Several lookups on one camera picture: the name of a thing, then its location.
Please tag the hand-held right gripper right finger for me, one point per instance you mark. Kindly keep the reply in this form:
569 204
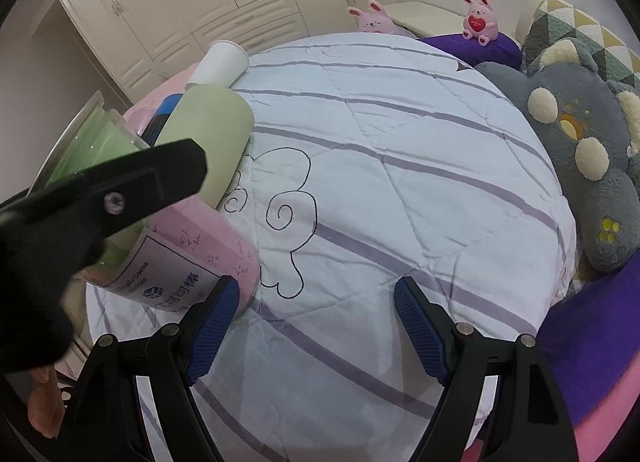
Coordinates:
421 337

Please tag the white paper cup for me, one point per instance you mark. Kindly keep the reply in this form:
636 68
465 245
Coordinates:
220 64

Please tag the pink bunny plush toy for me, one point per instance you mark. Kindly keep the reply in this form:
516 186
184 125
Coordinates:
376 21

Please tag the pink bed cover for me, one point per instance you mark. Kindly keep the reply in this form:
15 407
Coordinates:
580 442

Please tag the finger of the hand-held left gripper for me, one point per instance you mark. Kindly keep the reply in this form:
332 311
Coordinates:
150 181
165 110

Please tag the light green cup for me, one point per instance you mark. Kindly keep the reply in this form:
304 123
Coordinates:
215 134

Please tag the triangle patterned quilted pillow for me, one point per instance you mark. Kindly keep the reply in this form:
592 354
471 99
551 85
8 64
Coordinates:
575 21

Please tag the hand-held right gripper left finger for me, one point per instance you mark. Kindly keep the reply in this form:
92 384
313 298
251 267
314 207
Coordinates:
209 333

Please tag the person's left hand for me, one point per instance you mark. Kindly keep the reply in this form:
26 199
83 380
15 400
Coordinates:
44 399

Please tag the white striped quilt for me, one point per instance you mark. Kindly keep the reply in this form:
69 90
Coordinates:
400 192

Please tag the pink bunny plush with heart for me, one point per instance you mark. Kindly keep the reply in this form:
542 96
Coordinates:
479 21

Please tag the grey flower plush pillow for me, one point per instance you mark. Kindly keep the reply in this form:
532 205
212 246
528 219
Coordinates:
595 192

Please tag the purple bed sheet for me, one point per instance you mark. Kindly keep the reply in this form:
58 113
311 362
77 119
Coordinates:
590 342

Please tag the cream wardrobe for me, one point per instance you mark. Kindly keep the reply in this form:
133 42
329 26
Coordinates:
150 1

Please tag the white bedside table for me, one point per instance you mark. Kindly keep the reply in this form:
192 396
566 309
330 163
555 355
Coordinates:
425 16

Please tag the pink labelled cup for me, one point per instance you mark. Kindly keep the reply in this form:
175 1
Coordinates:
210 249

